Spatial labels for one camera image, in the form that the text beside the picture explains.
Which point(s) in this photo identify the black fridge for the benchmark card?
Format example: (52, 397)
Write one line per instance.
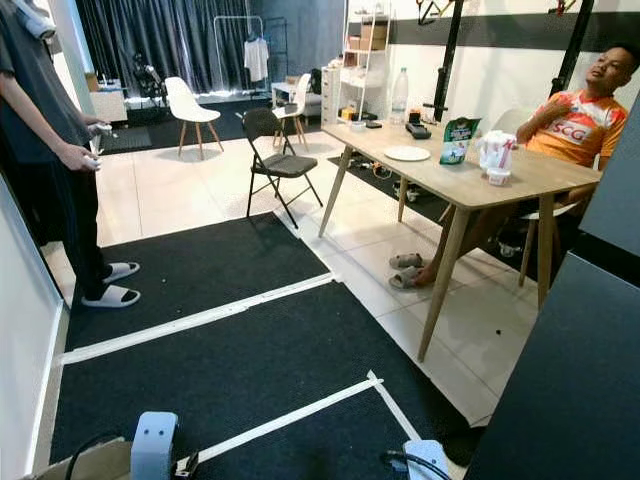
(615, 180)

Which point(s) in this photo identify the brown cardboard box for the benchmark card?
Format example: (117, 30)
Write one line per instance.
(100, 465)

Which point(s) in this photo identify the white floor tape strip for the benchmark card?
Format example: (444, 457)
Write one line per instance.
(280, 420)
(195, 318)

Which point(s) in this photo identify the white slipper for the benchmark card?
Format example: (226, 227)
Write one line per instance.
(120, 272)
(110, 296)

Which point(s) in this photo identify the grey slipper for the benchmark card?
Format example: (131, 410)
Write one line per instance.
(407, 278)
(407, 262)

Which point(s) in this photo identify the black folding chair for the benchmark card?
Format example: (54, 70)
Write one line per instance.
(278, 162)

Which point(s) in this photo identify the white chair wooden legs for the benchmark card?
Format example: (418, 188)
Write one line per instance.
(515, 118)
(190, 110)
(298, 95)

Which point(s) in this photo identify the beige cabinet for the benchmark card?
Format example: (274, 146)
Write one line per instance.
(105, 102)

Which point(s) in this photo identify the white plate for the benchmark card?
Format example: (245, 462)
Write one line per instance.
(407, 153)

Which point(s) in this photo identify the black equipment stand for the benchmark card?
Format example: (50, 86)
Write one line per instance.
(150, 75)

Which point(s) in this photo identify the wooden table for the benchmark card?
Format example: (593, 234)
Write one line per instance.
(470, 180)

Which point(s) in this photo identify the black flat device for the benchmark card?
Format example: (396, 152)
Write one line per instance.
(418, 130)

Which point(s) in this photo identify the metal clothes rack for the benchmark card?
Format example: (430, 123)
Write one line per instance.
(217, 55)

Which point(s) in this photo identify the standing person grey shirt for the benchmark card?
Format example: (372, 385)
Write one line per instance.
(40, 80)

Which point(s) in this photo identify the white shirt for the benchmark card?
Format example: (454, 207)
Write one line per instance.
(257, 58)

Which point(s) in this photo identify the green snack bag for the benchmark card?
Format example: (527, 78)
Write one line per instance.
(460, 140)

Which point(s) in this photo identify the dark curtain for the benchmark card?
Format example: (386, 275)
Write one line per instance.
(160, 40)

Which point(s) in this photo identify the clear water bottle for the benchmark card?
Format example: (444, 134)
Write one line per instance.
(399, 95)

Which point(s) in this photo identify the white shelf unit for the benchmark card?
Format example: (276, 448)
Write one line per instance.
(360, 75)

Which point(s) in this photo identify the white red cup pack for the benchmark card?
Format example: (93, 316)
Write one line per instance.
(497, 155)

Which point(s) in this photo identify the seated person orange shirt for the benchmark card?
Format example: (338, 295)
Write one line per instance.
(580, 125)

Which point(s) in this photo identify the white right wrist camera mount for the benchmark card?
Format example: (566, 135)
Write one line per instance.
(425, 460)

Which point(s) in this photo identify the black metal post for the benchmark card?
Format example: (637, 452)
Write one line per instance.
(448, 55)
(575, 45)

